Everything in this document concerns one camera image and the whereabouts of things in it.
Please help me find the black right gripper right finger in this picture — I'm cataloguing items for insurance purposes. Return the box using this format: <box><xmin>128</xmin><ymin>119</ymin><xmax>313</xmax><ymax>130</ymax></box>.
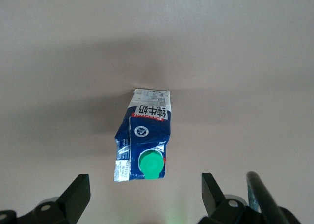
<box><xmin>198</xmin><ymin>173</ymin><xmax>301</xmax><ymax>224</ymax></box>

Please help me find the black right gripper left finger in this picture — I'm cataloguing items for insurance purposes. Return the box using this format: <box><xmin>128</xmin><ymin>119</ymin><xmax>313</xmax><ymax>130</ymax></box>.
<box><xmin>0</xmin><ymin>174</ymin><xmax>91</xmax><ymax>224</ymax></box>

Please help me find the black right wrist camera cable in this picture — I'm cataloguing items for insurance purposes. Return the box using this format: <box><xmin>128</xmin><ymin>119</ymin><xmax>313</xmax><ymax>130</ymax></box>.
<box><xmin>246</xmin><ymin>170</ymin><xmax>294</xmax><ymax>224</ymax></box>

